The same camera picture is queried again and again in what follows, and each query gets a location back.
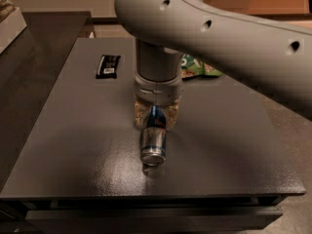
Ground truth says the dark side counter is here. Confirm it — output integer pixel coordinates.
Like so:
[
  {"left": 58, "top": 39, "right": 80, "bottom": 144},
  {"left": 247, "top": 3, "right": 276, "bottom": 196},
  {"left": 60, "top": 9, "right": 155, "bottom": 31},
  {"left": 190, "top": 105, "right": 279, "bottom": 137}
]
[{"left": 0, "top": 11, "right": 92, "bottom": 189}]

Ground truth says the black snack bar wrapper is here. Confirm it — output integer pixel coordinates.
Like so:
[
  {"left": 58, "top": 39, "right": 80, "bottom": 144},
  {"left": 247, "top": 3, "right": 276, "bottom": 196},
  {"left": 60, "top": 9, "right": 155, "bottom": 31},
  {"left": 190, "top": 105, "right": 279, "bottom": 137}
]
[{"left": 96, "top": 55, "right": 120, "bottom": 79}]

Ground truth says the Red Bull can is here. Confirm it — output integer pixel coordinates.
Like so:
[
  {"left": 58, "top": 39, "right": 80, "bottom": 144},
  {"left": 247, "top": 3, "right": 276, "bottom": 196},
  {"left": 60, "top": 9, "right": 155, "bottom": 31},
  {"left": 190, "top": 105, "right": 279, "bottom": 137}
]
[{"left": 140, "top": 105, "right": 166, "bottom": 166}]

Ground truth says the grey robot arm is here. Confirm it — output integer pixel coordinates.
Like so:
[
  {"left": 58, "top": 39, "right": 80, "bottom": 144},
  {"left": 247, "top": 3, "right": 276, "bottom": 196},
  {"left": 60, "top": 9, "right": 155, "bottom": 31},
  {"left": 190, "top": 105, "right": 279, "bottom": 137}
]
[{"left": 115, "top": 0, "right": 312, "bottom": 119}]

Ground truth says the green snack bag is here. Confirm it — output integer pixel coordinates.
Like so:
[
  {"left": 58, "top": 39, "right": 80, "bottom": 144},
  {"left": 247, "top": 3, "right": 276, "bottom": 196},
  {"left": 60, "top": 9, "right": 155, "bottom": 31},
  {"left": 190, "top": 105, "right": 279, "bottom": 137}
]
[{"left": 181, "top": 54, "right": 222, "bottom": 79}]

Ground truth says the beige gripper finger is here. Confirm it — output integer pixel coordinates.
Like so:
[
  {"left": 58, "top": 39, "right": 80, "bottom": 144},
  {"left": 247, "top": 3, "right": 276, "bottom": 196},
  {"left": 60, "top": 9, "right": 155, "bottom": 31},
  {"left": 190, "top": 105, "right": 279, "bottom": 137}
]
[
  {"left": 163, "top": 98, "right": 180, "bottom": 131},
  {"left": 135, "top": 96, "right": 152, "bottom": 129}
]

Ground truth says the white box on counter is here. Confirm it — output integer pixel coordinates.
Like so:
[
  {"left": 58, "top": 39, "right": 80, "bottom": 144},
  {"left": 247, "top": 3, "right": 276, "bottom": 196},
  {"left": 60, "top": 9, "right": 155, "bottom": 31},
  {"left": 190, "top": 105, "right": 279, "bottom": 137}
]
[{"left": 0, "top": 0, "right": 26, "bottom": 54}]

